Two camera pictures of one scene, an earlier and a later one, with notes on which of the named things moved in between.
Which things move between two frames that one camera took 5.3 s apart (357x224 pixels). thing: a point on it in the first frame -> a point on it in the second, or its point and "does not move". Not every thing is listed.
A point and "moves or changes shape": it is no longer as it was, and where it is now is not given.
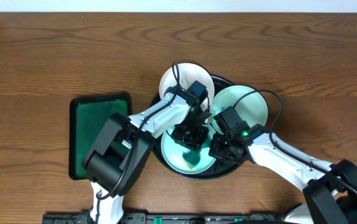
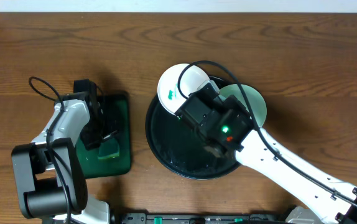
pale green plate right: x=253 y=106 does not move
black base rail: x=166 y=218 does not move
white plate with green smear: x=183 y=76 does not move
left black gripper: x=190 y=138 -> x=97 y=134
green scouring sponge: x=191 y=158 moves or changes shape
